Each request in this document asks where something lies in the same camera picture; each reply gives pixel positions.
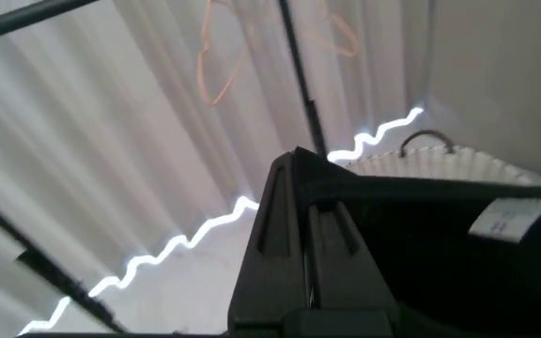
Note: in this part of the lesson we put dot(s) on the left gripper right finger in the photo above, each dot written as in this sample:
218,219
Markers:
341,281

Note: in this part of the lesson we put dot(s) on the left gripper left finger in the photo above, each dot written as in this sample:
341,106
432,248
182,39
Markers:
270,281

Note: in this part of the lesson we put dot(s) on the black shirt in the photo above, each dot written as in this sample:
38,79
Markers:
439,267

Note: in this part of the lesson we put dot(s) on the white laundry basket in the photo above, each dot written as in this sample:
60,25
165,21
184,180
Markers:
439,165

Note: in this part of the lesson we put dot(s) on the pink clothes hanger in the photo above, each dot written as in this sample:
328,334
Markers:
356,44
199,75

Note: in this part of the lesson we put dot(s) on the white curtain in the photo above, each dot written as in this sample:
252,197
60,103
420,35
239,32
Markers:
111,117

